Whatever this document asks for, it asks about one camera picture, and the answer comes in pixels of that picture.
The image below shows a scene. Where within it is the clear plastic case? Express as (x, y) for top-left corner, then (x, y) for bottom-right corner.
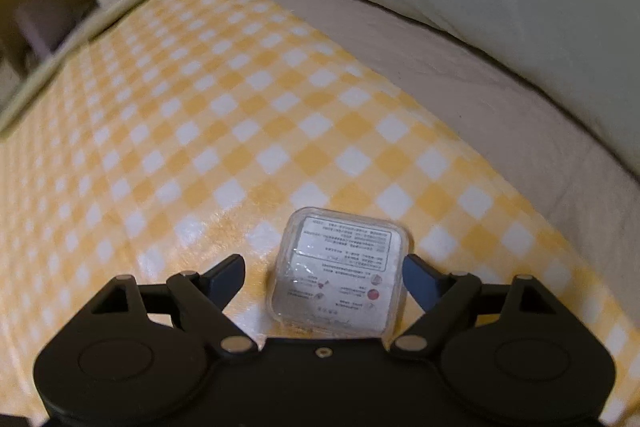
(267, 207), (412, 339)

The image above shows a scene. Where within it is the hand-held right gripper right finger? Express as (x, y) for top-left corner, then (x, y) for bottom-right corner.
(390, 254), (562, 353)

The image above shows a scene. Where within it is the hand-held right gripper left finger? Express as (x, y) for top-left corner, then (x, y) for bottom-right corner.
(89, 254), (256, 354)

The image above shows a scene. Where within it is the purple cup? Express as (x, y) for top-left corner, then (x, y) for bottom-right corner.
(14, 0), (57, 58)

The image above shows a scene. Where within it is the yellow checkered blanket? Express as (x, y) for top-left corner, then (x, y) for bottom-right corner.
(0, 0), (633, 427)

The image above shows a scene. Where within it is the beige bed sheet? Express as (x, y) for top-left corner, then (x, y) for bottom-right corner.
(232, 0), (640, 323)

